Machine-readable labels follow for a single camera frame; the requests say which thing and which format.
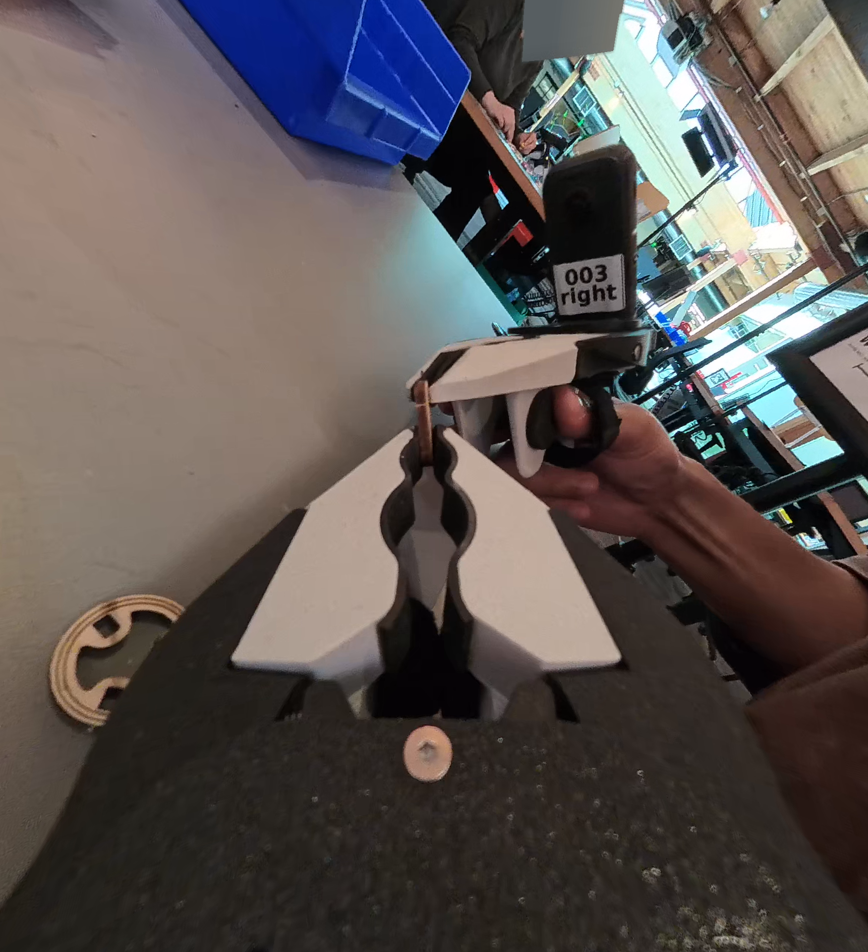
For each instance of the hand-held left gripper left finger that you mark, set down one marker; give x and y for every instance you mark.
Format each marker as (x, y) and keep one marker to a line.
(322, 587)

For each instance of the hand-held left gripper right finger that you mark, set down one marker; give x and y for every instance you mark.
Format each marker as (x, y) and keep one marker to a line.
(538, 595)

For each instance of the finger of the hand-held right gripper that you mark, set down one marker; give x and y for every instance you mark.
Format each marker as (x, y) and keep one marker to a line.
(523, 342)
(515, 368)

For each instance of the small wooden model part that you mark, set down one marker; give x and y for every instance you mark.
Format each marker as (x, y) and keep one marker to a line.
(425, 431)

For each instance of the person's right forearm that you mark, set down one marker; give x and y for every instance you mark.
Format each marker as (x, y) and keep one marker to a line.
(761, 573)

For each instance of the person's right hand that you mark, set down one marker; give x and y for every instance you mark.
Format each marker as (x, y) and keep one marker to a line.
(634, 476)

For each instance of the wooden worktable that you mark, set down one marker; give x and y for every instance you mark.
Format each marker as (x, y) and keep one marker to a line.
(508, 171)

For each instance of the large blue plastic bin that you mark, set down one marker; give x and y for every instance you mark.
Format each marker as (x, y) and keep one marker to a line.
(315, 67)

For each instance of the person's brown shirt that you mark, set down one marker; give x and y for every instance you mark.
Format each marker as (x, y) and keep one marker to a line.
(850, 729)

